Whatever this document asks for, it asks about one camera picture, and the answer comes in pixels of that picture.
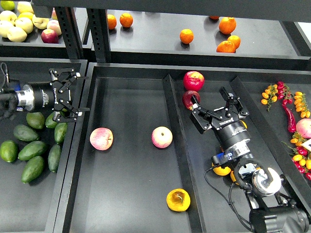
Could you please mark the bright red apple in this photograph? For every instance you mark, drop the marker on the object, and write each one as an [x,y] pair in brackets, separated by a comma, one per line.
[193,80]

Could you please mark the orange far left shelf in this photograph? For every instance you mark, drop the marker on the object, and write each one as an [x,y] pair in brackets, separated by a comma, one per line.
[111,21]

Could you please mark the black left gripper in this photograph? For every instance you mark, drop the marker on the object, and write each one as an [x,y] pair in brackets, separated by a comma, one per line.
[56,95]

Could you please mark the green avocado upper middle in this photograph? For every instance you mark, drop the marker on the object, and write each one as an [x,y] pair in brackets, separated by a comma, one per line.
[50,123]

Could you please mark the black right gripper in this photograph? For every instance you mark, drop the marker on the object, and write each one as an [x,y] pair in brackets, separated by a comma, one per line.
[230,130]

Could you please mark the orange front right shelf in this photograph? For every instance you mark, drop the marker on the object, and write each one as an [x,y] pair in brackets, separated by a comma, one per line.
[226,47]

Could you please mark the red cherry tomato bunch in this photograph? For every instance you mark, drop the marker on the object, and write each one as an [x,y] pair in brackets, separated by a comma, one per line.
[284,93]

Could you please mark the pink peach on shelf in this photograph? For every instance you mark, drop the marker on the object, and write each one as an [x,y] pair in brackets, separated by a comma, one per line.
[54,25]

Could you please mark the black shelf upright post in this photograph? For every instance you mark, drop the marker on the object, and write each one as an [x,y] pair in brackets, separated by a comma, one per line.
[98,25]

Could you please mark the red chili pepper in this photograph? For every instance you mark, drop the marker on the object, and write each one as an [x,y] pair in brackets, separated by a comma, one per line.
[291,122]

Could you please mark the pink apple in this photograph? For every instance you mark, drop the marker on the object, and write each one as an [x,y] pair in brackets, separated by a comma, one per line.
[162,137]
[101,138]

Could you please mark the green avocado by tray wall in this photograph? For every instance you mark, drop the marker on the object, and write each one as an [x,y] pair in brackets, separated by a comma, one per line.
[60,132]

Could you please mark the light green avocado far left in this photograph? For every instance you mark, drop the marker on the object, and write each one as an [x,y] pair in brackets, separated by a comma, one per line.
[9,151]

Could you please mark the black upper left shelf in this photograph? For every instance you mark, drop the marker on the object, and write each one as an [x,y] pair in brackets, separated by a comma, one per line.
[33,45]

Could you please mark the yellow apple middle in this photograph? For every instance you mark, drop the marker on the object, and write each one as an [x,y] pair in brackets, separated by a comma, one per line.
[24,23]

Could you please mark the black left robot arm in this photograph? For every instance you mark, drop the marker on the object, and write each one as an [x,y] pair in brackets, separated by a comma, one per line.
[14,98]

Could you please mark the dark red apple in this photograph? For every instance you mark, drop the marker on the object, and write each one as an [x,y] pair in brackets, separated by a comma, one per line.
[186,98]

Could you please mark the dark avocado lower right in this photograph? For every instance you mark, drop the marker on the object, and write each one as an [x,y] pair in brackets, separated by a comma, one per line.
[54,158]

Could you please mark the mixed cherry tomatoes lower right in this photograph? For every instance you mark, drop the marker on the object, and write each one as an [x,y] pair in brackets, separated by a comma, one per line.
[300,156]

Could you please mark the green avocado upper left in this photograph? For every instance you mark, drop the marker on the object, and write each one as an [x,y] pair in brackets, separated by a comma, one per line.
[36,120]

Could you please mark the red apple on shelf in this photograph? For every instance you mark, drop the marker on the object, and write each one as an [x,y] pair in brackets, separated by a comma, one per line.
[49,36]

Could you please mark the yellow apple front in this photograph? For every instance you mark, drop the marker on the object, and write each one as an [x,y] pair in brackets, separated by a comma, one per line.
[16,34]

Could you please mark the pink apple centre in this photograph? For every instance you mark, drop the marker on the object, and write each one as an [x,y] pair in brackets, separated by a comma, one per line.
[162,137]

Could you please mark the green avocado lower middle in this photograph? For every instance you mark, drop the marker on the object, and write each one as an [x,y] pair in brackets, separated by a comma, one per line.
[33,149]

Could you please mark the orange small right shelf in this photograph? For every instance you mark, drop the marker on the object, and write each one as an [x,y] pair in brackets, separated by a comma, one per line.
[236,40]

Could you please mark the pink apple left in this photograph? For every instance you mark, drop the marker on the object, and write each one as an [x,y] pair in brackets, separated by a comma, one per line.
[101,138]

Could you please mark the black middle divided tray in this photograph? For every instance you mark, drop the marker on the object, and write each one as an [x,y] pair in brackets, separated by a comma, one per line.
[123,189]

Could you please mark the dark green avocado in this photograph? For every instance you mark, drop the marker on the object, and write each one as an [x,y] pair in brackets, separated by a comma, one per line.
[33,169]

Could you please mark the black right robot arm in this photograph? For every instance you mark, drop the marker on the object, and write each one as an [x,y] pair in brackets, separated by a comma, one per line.
[273,207]

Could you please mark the orange cherry tomato bunch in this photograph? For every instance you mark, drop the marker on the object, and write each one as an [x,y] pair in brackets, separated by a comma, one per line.
[269,96]

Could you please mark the yellow apple with stem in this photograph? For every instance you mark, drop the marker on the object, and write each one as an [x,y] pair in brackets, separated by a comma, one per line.
[40,22]

